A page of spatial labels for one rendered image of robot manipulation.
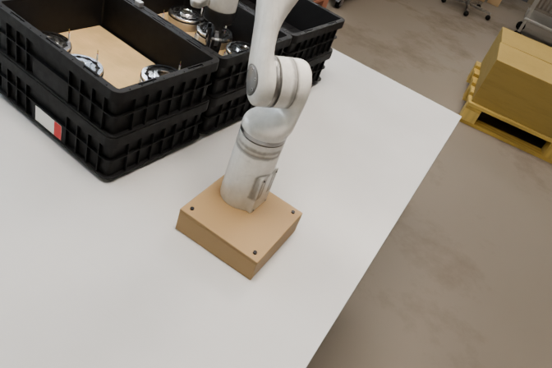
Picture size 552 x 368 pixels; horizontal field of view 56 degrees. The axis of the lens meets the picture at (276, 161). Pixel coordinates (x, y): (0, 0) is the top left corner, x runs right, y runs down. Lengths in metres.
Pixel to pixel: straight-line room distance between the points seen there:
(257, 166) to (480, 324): 1.53
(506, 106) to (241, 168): 2.83
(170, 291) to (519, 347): 1.67
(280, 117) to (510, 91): 2.79
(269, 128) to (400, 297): 1.36
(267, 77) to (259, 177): 0.22
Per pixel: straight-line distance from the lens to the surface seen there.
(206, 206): 1.05
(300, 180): 1.29
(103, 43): 1.37
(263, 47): 0.89
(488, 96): 3.65
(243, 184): 1.02
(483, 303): 2.41
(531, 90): 3.63
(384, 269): 2.25
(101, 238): 1.04
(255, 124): 0.95
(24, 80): 1.25
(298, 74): 0.90
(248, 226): 1.04
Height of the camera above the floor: 1.47
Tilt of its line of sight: 36 degrees down
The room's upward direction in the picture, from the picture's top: 20 degrees clockwise
